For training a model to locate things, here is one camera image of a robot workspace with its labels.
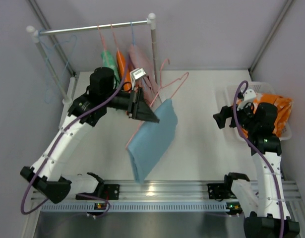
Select grey slotted cable duct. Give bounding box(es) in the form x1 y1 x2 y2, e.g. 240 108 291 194
41 201 241 212

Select white plastic basket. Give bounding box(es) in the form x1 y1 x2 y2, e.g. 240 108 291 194
225 82 293 141

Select light blue trousers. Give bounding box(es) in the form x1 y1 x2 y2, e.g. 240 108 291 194
127 99 178 184

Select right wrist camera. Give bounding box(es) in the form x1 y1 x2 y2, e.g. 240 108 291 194
237 89 256 111

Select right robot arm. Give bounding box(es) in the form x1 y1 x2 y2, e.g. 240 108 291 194
213 103 300 238

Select pink trousers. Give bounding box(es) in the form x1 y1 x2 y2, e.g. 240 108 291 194
128 44 159 105

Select plain orange trousers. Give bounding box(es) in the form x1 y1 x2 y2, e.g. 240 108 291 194
116 50 132 93

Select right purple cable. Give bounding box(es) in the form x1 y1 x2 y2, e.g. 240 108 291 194
229 80 286 238

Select pink hanger of orange trousers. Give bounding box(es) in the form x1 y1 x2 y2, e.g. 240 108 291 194
111 24 122 62

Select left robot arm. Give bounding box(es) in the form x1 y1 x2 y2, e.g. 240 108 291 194
20 67 160 204

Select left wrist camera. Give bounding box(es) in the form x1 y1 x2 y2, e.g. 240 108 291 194
130 68 146 89

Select blue wire hanger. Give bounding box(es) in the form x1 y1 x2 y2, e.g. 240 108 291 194
33 29 77 105

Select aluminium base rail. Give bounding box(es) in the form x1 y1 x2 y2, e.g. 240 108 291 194
30 179 302 203

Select pink hanger of green trousers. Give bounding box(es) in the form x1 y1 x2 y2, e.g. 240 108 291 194
97 25 109 67

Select orange white patterned trousers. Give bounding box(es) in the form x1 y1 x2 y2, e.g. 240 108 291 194
230 89 293 139

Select green patterned trousers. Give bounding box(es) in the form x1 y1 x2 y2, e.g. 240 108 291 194
101 50 120 82

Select white clothes rack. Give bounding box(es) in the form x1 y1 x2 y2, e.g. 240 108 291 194
26 13 160 109

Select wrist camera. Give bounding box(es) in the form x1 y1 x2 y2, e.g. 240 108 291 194
237 89 256 111
130 68 146 89

